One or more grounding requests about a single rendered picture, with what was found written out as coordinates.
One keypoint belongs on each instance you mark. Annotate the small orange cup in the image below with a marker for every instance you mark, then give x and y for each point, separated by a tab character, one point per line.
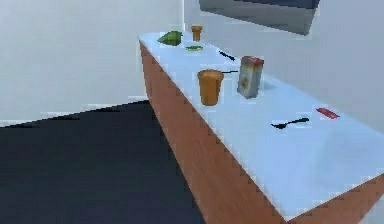
196	32

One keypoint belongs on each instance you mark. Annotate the large orange cup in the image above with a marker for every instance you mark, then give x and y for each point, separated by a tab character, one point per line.
210	88

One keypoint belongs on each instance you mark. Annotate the black knife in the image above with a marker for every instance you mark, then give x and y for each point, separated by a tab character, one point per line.
227	55

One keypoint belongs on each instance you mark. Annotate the green flat dish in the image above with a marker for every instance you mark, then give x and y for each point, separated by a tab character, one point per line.
194	48

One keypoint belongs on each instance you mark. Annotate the black thin utensil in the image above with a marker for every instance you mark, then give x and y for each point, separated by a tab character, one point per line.
230	71

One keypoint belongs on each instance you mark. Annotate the colourful carton box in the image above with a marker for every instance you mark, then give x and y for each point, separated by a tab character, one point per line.
250	77

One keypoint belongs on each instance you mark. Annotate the green leafy vegetable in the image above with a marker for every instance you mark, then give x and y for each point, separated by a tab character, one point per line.
171	38

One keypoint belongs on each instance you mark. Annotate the red flat card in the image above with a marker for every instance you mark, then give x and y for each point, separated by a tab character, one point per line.
327	113

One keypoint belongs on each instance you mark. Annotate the white topped wooden counter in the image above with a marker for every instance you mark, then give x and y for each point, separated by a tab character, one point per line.
273	160

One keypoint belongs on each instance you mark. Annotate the black spoon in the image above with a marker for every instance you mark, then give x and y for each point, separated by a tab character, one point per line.
289	123

